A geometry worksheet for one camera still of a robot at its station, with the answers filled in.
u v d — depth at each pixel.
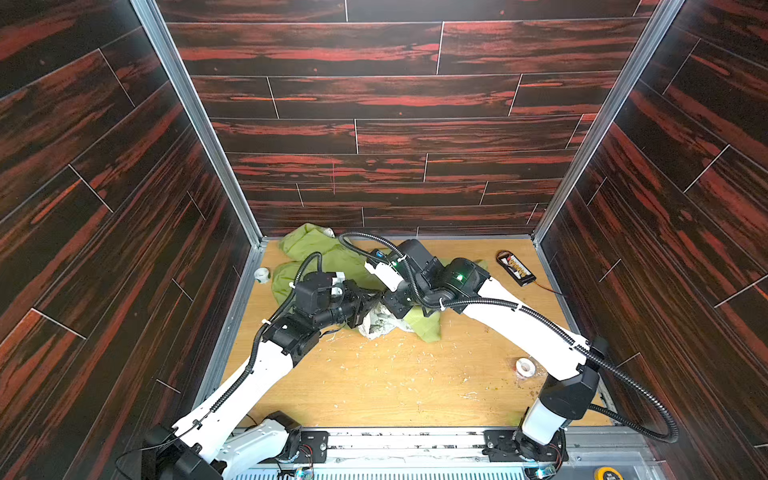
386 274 0.56
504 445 0.73
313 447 0.74
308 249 1.10
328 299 0.57
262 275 1.05
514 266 1.08
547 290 1.05
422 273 0.50
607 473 0.69
